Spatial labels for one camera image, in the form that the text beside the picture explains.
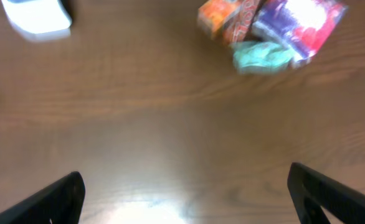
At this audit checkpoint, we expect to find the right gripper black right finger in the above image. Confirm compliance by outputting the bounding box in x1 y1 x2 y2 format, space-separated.
287 162 365 224

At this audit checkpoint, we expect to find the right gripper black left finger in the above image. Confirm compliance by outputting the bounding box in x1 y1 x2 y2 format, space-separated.
0 171 85 224

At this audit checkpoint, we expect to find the teal snack wrapper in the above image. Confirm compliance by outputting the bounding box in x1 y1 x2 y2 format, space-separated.
230 41 293 74

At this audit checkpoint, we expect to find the purple red tissue pack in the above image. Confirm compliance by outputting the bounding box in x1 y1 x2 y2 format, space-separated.
252 0 348 68

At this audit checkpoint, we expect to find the orange red snack bar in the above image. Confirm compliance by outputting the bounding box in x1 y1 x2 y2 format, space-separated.
222 0 261 44

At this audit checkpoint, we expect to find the orange white snack packet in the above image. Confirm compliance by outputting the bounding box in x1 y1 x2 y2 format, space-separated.
197 0 241 39

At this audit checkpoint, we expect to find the white barcode scanner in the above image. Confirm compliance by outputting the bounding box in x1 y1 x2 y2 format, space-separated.
1 0 72 42

